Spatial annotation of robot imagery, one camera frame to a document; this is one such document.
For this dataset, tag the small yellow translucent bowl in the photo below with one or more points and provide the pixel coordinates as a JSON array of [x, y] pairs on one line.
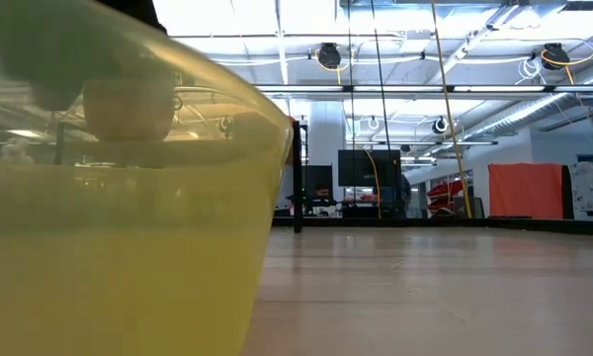
[[128, 257]]

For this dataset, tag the black shelf side panel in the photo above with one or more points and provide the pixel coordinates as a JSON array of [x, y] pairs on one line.
[[297, 188]]

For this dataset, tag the dark monitor screen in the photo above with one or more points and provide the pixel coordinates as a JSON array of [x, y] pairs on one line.
[[363, 168]]

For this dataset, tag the orange partition panel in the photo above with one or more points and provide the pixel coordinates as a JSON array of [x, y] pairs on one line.
[[524, 190]]

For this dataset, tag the silver ceiling duct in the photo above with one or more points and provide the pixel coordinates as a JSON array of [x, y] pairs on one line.
[[533, 111]]

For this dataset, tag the small black ceiling reel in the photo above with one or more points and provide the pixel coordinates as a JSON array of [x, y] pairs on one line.
[[440, 125]]

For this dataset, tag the wooden shelf board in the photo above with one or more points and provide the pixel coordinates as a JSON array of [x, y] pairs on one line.
[[104, 154]]

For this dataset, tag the red stacked objects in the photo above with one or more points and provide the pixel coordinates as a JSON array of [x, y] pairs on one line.
[[442, 193]]

